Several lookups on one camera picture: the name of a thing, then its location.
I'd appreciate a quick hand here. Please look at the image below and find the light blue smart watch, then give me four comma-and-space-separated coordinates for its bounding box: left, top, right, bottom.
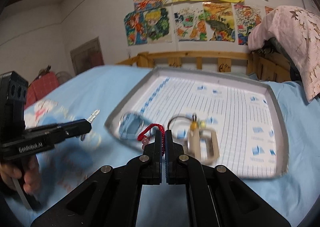
118, 111, 151, 141

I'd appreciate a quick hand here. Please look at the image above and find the red cord beaded bracelet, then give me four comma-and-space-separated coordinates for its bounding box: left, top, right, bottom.
137, 123, 166, 150

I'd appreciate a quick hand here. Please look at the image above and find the person's left hand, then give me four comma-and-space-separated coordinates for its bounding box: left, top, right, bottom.
1, 155, 41, 195

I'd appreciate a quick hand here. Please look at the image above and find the light blue cartoon bedsheet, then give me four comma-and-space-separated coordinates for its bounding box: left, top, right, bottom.
1, 65, 319, 226

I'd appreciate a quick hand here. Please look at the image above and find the metal fan guard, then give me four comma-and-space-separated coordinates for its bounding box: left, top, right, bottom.
56, 71, 72, 85

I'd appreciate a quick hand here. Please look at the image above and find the red checkered bag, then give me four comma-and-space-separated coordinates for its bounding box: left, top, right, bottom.
24, 72, 59, 109

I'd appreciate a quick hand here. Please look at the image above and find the brown wooden door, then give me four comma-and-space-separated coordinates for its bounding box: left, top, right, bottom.
70, 37, 105, 75

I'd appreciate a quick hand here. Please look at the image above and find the grey grid-lined cardboard tray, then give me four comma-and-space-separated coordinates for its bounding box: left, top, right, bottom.
105, 67, 289, 178

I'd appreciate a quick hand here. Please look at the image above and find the mermaid drawing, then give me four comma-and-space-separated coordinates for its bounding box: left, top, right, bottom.
124, 11, 148, 46

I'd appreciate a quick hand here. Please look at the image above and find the blond boy drawing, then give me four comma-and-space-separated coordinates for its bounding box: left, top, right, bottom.
143, 7, 172, 44

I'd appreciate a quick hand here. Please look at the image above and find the wooden bed headboard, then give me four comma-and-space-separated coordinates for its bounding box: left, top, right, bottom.
118, 51, 291, 83

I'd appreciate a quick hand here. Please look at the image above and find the fish and bowl drawing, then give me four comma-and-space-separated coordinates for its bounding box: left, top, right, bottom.
173, 3, 207, 42

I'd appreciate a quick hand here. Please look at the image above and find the landscape turtle drawing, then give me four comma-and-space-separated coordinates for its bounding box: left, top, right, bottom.
202, 2, 235, 42

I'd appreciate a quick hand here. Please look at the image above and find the doodle pattern drawing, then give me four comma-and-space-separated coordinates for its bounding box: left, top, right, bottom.
234, 4, 262, 45

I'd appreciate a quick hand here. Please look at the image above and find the pink floral blanket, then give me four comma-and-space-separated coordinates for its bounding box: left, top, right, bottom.
248, 5, 319, 102

